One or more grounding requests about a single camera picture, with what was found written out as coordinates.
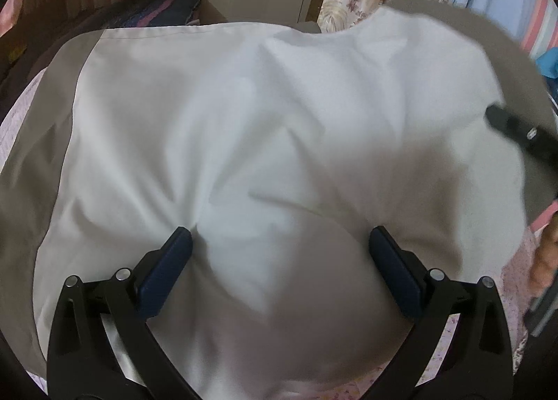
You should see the grey and white garment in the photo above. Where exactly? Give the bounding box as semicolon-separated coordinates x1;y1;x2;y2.
1;0;557;399

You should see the person's right hand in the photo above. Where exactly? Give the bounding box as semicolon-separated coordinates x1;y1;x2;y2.
529;214;558;297

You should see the pink floral bed sheet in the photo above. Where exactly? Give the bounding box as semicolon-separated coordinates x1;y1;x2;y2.
1;72;557;399

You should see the blue cloth item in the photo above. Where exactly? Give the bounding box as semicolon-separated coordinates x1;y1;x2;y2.
535;47;558;82

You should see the navy pink striped folded blanket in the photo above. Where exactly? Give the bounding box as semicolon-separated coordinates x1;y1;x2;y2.
98;0;201;29

